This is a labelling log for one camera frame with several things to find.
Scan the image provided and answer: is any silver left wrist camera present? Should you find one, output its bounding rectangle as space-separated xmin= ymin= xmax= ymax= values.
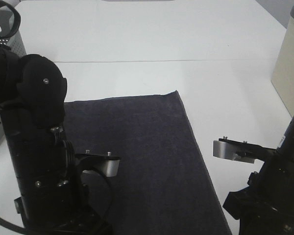
xmin=75 ymin=152 xmax=121 ymax=177

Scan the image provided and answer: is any grey perforated plastic basket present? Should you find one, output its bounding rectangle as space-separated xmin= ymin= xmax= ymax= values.
xmin=0 ymin=7 xmax=26 ymax=144

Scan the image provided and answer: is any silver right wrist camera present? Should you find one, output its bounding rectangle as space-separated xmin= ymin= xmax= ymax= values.
xmin=213 ymin=137 xmax=276 ymax=164

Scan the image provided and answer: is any dark grey towel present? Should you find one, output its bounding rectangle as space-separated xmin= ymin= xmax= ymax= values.
xmin=64 ymin=92 xmax=231 ymax=235

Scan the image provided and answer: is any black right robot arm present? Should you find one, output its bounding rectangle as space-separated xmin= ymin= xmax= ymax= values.
xmin=213 ymin=116 xmax=294 ymax=235

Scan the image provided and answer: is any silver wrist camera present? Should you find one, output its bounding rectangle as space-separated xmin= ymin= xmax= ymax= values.
xmin=213 ymin=137 xmax=276 ymax=164
xmin=75 ymin=152 xmax=121 ymax=177

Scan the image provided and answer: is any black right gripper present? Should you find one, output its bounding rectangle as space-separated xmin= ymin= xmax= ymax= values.
xmin=222 ymin=181 xmax=294 ymax=235

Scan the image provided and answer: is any beige fabric bin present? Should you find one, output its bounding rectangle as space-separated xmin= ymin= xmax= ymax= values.
xmin=271 ymin=6 xmax=294 ymax=116

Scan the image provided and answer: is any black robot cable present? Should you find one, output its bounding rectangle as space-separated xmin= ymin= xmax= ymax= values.
xmin=0 ymin=0 xmax=21 ymax=40

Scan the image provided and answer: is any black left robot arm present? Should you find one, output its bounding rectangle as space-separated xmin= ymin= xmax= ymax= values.
xmin=0 ymin=47 xmax=113 ymax=235

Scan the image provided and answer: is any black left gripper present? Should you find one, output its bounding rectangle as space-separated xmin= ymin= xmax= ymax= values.
xmin=22 ymin=193 xmax=113 ymax=235

